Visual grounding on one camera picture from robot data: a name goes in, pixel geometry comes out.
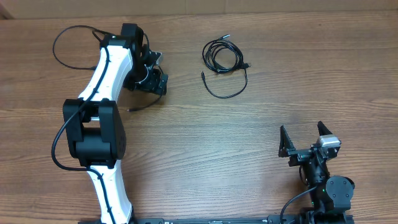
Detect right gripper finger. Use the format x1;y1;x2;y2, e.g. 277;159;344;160
278;125;295;157
317;121;332;136

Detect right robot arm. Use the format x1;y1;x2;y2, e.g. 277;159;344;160
279;121;355;223

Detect long black usb cable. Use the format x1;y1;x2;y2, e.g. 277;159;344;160
52;25;164;113

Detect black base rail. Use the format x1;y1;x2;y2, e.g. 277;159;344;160
78;215;354;224

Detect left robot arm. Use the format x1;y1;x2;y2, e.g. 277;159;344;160
51;23;169;223

